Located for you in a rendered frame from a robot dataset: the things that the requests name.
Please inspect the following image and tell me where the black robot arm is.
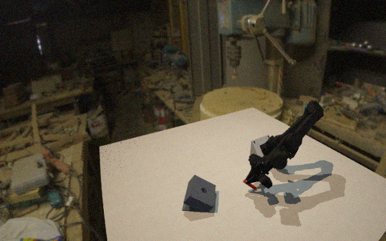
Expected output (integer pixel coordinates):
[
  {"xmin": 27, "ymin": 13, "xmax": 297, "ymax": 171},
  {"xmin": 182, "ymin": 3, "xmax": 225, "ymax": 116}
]
[{"xmin": 248, "ymin": 100, "xmax": 324, "ymax": 172}]

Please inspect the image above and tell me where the grey sloped panel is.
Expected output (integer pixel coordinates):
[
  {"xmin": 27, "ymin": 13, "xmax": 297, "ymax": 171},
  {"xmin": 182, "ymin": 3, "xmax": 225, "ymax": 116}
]
[{"xmin": 182, "ymin": 175, "xmax": 216, "ymax": 212}]

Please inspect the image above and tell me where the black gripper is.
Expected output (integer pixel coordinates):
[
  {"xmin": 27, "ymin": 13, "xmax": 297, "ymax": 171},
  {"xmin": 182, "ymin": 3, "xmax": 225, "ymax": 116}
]
[{"xmin": 245, "ymin": 155, "xmax": 275, "ymax": 189}]

